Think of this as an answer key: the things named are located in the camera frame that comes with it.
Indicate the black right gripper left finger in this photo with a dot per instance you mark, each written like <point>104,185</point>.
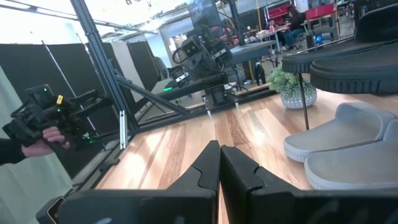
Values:
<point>140,208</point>

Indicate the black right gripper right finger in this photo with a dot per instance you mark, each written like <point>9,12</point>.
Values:
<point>311,208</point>

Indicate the grey rubber slide sandal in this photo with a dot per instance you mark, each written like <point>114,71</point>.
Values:
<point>357,165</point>
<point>326,133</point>

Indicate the black rubber slide sandal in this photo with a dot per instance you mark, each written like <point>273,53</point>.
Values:
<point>357,77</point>
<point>326,51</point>

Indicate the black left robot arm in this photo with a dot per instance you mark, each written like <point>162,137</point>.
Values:
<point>217,93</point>

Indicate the person's forearm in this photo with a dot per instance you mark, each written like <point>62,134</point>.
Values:
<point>11,152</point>

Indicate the blue grey workbench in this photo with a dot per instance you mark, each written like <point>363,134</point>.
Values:
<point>252,49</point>

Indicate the person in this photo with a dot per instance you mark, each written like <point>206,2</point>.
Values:
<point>295,31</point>
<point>273,25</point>

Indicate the red storage box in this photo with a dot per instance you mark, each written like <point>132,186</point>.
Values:
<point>280,12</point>
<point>320,12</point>

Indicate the green plant in patterned pot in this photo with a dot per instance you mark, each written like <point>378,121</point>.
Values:
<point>293,98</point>

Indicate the person's hand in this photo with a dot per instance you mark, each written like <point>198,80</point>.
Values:
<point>46,143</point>

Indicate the black partition panel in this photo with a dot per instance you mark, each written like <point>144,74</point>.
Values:
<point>25,65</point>

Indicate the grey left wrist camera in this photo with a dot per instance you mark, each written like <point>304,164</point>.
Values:
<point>190,49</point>

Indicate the dark wall screen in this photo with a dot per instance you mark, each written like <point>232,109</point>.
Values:
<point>203,14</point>

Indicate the silver frame bracket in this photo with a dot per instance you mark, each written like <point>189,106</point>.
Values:
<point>123,130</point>

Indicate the wooden shelf with black frame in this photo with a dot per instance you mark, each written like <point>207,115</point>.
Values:
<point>303,102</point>

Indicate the black aluminium rig frame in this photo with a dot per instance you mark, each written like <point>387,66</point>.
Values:
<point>93,37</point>

